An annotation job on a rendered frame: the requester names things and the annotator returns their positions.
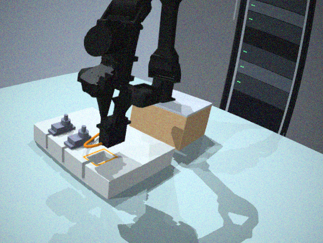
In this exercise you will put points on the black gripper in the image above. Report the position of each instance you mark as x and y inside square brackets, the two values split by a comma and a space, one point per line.
[140, 95]

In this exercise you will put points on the white rectangular deck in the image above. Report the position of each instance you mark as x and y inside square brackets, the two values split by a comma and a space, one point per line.
[109, 171]

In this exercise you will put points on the black micro servo with orange cable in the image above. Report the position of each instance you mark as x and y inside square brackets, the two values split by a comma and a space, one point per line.
[109, 136]

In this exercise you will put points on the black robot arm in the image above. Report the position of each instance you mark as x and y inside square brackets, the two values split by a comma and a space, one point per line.
[118, 30]

